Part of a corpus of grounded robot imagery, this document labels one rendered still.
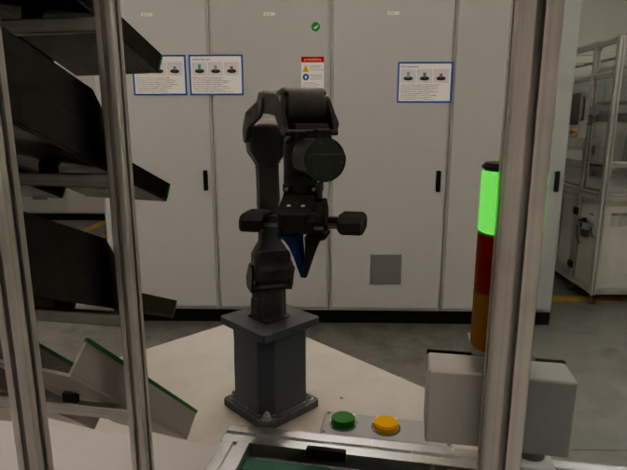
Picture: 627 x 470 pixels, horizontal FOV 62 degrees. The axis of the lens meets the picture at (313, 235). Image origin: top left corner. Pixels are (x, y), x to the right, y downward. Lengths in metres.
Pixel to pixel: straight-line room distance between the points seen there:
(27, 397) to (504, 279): 0.39
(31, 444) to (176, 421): 0.33
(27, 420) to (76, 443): 0.63
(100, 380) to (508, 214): 0.47
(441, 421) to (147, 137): 3.45
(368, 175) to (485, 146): 0.81
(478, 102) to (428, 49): 0.47
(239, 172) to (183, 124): 0.49
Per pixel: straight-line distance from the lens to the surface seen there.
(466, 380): 0.48
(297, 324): 1.04
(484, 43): 3.77
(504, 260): 0.41
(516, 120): 0.40
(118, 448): 1.10
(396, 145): 3.63
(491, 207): 0.43
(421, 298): 3.86
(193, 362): 1.38
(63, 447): 1.14
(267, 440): 0.88
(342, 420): 0.90
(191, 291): 3.92
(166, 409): 0.78
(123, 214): 0.60
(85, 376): 0.64
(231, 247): 3.76
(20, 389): 0.50
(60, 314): 0.68
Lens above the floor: 1.45
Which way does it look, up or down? 12 degrees down
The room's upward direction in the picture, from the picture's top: straight up
